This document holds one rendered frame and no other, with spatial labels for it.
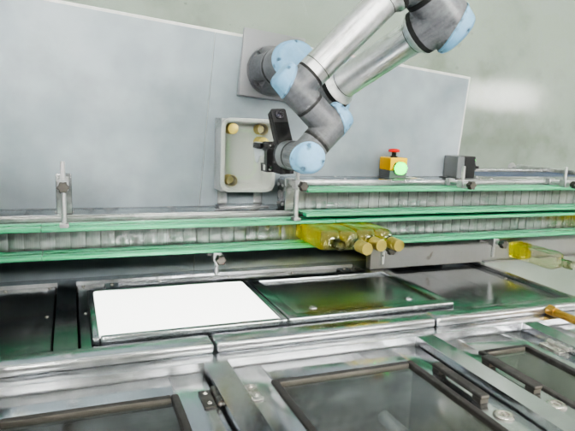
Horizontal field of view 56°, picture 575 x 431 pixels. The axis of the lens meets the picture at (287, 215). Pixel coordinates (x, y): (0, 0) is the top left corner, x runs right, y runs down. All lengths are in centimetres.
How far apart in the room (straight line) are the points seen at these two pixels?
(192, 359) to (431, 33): 93
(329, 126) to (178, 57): 60
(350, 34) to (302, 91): 17
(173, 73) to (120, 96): 17
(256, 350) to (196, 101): 84
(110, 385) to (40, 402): 12
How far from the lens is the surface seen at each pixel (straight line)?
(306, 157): 127
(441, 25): 142
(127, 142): 170
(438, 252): 202
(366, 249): 149
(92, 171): 170
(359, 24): 134
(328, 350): 123
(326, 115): 131
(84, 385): 112
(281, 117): 147
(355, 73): 154
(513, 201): 219
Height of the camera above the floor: 244
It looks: 66 degrees down
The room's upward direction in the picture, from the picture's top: 115 degrees clockwise
